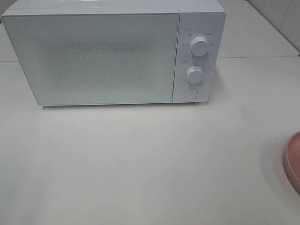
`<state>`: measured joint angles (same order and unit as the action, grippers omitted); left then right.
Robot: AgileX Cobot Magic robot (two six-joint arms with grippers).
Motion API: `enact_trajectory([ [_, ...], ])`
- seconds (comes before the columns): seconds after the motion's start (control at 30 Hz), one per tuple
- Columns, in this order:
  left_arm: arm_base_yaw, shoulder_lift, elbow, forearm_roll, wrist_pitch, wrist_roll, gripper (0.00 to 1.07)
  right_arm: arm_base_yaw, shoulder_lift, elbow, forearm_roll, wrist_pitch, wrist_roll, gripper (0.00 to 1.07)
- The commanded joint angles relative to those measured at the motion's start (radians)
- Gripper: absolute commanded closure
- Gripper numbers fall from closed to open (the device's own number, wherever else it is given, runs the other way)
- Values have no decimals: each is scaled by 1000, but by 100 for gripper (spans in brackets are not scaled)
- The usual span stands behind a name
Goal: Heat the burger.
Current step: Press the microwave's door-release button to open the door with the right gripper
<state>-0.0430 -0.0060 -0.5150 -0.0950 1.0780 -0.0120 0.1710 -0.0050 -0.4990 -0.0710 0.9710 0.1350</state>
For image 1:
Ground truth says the white microwave oven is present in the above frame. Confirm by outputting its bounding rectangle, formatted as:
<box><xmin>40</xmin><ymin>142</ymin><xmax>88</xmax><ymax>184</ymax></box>
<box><xmin>1</xmin><ymin>0</ymin><xmax>226</xmax><ymax>104</ymax></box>

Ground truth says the round white door button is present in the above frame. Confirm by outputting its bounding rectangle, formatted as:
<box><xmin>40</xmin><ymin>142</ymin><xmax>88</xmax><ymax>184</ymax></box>
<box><xmin>184</xmin><ymin>88</ymin><xmax>198</xmax><ymax>101</ymax></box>

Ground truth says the pink round plate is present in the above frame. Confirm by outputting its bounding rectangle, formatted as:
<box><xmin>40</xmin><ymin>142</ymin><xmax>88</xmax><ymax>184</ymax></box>
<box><xmin>284</xmin><ymin>132</ymin><xmax>300</xmax><ymax>194</ymax></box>

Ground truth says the lower white timer knob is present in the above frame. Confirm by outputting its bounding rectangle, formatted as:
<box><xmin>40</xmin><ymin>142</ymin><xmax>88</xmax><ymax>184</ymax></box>
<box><xmin>186</xmin><ymin>67</ymin><xmax>204</xmax><ymax>84</ymax></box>

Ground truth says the white microwave door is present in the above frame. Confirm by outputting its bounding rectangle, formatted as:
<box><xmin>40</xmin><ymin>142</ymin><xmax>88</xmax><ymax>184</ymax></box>
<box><xmin>3</xmin><ymin>14</ymin><xmax>179</xmax><ymax>106</ymax></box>

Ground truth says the upper white power knob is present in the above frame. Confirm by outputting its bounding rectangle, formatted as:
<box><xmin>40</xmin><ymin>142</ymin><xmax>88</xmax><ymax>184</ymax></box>
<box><xmin>189</xmin><ymin>35</ymin><xmax>210</xmax><ymax>57</ymax></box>

